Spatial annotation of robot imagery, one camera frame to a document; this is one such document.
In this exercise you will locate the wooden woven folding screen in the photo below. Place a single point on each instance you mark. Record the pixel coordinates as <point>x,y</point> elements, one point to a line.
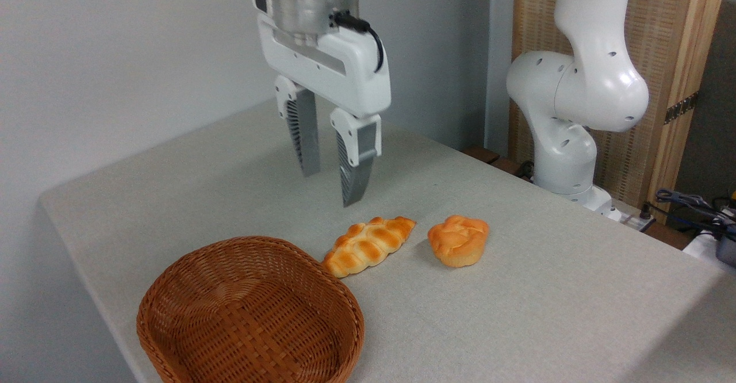
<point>670,20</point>

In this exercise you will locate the round pale bread bun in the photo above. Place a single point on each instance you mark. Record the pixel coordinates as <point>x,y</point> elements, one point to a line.
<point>459,240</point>

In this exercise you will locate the brown woven wicker basket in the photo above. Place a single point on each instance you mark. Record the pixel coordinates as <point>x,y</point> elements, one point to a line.
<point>230,302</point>

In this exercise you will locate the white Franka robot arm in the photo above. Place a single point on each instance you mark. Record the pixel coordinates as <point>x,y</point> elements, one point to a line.
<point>592,89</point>

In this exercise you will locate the braided golden bread loaf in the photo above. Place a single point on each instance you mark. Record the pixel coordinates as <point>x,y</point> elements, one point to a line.
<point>368,245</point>

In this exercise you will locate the white cloth bundle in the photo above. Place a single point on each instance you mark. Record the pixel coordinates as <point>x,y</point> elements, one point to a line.
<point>702,251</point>

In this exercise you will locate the dark metal screen hinge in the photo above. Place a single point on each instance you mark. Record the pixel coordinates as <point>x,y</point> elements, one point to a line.
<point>681,108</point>

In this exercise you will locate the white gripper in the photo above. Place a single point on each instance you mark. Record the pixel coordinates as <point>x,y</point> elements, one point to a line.
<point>359,78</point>

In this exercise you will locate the grey metal box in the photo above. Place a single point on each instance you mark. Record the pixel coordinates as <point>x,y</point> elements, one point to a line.
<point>727,251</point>

